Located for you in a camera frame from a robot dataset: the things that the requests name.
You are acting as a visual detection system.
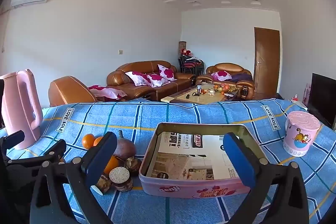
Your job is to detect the black television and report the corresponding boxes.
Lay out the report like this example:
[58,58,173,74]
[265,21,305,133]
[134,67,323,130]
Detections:
[307,73,336,128]

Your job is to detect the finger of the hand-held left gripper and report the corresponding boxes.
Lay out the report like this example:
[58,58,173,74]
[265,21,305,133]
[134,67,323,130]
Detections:
[0,131,25,161]
[7,139,67,180]

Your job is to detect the pink cartoon cup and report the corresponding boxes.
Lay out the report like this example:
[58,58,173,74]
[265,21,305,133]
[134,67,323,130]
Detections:
[283,111,321,157]

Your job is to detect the small jar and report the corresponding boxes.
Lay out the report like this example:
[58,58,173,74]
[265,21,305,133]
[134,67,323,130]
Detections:
[109,167,133,192]

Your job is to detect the floral pillow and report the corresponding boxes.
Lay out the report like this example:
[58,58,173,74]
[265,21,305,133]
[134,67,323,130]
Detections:
[125,71,152,87]
[211,71,233,81]
[157,64,175,81]
[146,73,171,87]

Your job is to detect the stacked dark chairs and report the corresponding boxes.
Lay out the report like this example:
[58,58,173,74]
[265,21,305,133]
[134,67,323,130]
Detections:
[178,55,205,75]

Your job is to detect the printed paper liner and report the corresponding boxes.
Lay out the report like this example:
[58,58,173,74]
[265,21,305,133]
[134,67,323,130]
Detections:
[146,132,240,180]

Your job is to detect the brown wooden door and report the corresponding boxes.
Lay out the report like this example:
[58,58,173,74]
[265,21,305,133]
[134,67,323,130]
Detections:
[254,27,281,94]

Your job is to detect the blue checked cloth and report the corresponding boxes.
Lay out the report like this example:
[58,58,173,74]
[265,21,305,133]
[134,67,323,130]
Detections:
[0,98,336,224]

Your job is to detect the brown leather armchair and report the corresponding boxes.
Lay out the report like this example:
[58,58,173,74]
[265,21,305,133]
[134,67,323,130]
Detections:
[196,63,256,101]

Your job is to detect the pink carton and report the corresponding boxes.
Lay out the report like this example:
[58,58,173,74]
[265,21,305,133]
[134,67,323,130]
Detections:
[302,83,311,104]

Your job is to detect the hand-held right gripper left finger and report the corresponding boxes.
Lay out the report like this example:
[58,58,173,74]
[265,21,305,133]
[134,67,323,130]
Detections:
[30,132,118,224]

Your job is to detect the pink tin box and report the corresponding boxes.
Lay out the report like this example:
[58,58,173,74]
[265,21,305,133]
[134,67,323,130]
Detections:
[139,122,269,199]

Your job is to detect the pile of assorted fruit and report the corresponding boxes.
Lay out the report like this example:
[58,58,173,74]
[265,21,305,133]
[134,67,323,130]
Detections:
[213,84,237,95]

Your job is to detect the purple blanket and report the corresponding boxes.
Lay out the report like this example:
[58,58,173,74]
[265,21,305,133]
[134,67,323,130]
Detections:
[231,73,254,82]

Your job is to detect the coffee table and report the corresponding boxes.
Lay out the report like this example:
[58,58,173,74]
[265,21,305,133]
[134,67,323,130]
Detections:
[161,83,240,104]

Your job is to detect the dark brown water chestnut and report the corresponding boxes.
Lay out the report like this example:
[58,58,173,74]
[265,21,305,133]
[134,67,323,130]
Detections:
[123,157,142,176]

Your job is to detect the brown leather sofa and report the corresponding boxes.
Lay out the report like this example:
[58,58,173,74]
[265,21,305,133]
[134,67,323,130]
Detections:
[106,60,197,102]

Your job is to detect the pink electric kettle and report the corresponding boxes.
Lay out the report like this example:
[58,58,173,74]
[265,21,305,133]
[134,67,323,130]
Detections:
[0,69,43,150]

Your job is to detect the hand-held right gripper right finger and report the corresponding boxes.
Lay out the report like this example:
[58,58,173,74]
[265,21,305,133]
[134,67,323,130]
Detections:
[223,132,310,224]

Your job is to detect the pink floral blanket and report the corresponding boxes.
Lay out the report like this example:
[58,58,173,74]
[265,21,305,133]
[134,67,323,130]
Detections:
[88,85,128,101]

